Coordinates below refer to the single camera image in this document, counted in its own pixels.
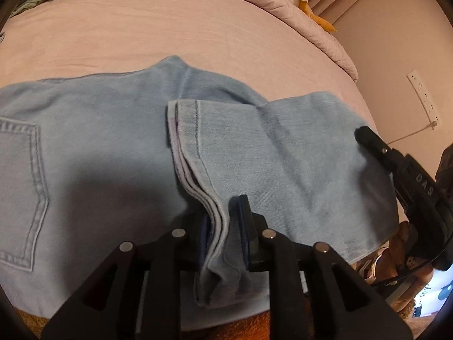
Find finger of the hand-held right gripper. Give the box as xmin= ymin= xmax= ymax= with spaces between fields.
xmin=354 ymin=126 xmax=405 ymax=177

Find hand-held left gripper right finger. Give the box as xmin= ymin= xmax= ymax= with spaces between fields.
xmin=235 ymin=195 xmax=413 ymax=340

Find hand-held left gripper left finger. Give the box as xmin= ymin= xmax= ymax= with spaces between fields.
xmin=40 ymin=216 xmax=213 ymax=340

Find light blue denim pants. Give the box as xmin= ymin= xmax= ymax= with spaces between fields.
xmin=0 ymin=55 xmax=400 ymax=330

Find white power strip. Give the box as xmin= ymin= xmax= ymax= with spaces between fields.
xmin=406 ymin=71 xmax=441 ymax=123

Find pink quilt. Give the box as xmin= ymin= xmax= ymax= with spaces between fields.
xmin=198 ymin=0 xmax=359 ymax=82

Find pink curtain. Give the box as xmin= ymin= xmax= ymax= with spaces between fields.
xmin=308 ymin=0 xmax=393 ymax=31

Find white power cable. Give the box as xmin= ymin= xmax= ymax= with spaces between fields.
xmin=387 ymin=120 xmax=439 ymax=146

